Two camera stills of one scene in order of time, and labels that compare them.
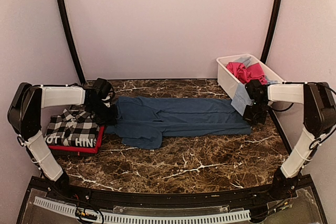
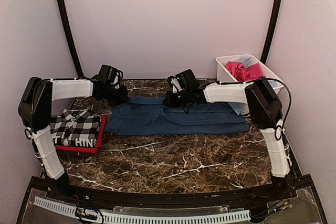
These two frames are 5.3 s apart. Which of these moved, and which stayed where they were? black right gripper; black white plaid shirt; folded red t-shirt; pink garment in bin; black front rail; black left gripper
Moved: black left gripper; black right gripper
Stayed: black white plaid shirt; pink garment in bin; folded red t-shirt; black front rail
